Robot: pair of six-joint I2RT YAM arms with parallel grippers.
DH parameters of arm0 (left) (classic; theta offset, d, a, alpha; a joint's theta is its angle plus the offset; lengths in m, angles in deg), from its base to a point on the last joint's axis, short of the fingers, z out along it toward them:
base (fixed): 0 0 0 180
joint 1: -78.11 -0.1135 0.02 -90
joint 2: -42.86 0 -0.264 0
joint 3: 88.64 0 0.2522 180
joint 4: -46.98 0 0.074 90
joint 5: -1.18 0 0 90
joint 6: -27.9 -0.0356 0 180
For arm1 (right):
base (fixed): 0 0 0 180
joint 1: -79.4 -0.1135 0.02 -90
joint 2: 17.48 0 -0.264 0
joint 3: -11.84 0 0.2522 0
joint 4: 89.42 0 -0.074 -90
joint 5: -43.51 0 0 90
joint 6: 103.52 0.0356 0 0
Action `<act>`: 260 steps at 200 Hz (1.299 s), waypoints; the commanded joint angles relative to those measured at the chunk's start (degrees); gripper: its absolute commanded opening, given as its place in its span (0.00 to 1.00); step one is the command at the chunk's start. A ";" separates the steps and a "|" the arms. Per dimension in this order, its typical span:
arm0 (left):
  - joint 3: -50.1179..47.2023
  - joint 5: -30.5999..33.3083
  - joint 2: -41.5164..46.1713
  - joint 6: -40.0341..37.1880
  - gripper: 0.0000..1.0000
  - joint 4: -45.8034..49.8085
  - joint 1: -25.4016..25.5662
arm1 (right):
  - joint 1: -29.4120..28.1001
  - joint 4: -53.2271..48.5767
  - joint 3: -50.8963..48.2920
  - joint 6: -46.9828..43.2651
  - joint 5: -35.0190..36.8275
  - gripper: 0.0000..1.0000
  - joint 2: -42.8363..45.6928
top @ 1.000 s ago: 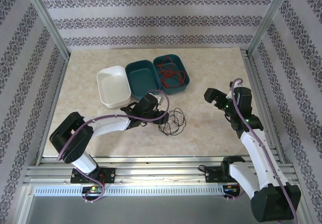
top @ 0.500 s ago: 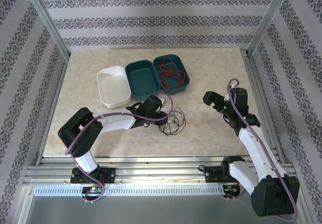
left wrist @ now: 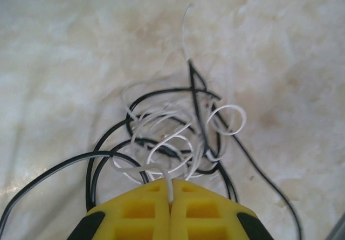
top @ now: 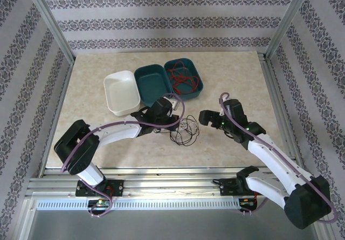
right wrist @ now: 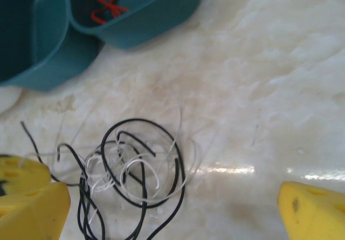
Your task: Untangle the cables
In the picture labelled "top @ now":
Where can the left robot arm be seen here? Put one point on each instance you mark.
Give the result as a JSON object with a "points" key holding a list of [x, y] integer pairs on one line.
{"points": [[116, 133]]}

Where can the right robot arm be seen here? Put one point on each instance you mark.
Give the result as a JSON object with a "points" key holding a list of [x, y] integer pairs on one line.
{"points": [[269, 153]]}

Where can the teal plastic tray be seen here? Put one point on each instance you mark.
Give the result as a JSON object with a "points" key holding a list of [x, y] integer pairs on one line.
{"points": [[152, 86], [183, 72]]}

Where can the white plastic tray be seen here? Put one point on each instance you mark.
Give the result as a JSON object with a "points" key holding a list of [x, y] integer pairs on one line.
{"points": [[121, 89]]}

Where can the small circuit board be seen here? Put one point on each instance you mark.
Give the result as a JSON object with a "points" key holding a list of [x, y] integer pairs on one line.
{"points": [[102, 202], [246, 202]]}

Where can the grey metal sheet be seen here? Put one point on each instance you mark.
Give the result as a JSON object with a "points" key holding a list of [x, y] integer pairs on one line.
{"points": [[172, 226]]}

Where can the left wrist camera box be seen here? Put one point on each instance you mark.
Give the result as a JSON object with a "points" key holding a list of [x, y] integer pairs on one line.
{"points": [[173, 102]]}

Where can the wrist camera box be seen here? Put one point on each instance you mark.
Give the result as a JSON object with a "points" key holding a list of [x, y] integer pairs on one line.
{"points": [[173, 102], [224, 110]]}

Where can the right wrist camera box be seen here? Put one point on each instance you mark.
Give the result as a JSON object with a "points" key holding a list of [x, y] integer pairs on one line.
{"points": [[224, 110]]}

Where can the aluminium side rail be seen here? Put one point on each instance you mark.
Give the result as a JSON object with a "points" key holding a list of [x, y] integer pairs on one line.
{"points": [[56, 116], [276, 94]]}

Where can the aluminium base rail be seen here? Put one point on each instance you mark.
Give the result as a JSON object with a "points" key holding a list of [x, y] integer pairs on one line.
{"points": [[172, 186]]}

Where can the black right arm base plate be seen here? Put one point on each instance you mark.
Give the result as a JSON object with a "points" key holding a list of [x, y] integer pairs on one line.
{"points": [[227, 187]]}

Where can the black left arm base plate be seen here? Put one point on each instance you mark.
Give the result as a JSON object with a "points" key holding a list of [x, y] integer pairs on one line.
{"points": [[117, 187]]}

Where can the aluminium frame post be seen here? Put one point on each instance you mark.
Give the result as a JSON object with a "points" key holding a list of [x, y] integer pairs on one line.
{"points": [[288, 19], [51, 21]]}

